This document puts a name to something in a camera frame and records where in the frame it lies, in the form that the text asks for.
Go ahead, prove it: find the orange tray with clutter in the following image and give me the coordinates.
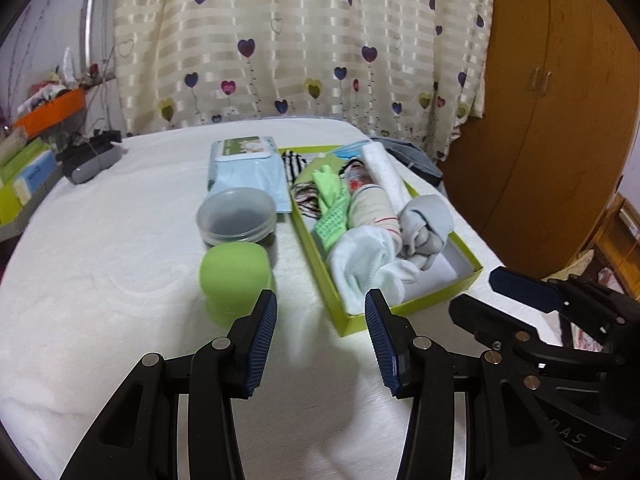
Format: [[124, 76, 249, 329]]
[[14, 88, 86, 139]]

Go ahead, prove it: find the grey black device with cables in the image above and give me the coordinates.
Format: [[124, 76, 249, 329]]
[[56, 130, 122, 185]]

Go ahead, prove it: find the grey sock pair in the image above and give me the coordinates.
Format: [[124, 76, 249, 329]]
[[399, 194, 454, 271]]

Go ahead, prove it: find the colourful bag on floor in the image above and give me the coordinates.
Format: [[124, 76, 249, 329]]
[[542, 247, 636, 352]]

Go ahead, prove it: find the pile of clothes on chair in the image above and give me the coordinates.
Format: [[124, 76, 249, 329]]
[[371, 136, 442, 188]]

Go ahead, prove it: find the green microfiber cloth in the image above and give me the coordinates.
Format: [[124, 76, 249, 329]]
[[312, 165, 350, 254]]

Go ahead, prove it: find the stack of green boxes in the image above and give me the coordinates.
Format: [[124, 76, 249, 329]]
[[1, 139, 62, 226]]

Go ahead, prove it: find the wooden wardrobe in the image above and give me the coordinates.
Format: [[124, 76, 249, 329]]
[[442, 0, 639, 278]]

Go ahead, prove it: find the white towel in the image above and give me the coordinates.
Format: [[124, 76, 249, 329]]
[[362, 142, 411, 214]]

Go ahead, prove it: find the green lidded jar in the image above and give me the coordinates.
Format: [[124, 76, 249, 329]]
[[200, 242, 276, 327]]

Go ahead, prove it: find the wet wipes pack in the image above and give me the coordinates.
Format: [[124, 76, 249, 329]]
[[207, 136, 292, 214]]

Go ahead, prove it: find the grey lidded plastic container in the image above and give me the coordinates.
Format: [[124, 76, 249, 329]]
[[195, 188, 278, 259]]

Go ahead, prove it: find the heart pattern curtain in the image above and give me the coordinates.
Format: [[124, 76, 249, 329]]
[[114, 0, 494, 160]]

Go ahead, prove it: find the green shallow cardboard box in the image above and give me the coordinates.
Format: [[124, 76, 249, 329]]
[[278, 144, 485, 338]]

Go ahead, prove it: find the cream red-striped towel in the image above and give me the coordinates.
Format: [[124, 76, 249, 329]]
[[347, 184, 401, 242]]

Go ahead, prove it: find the green rabbit towel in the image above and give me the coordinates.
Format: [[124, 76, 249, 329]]
[[291, 155, 343, 220]]

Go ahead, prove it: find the blue face masks bundle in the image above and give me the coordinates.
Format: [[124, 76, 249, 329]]
[[331, 141, 369, 159]]

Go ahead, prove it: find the white green sock pair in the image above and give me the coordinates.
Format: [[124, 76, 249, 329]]
[[328, 226, 420, 316]]

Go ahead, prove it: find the small striped sock roll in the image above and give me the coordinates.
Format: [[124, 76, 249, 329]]
[[281, 150, 308, 184]]

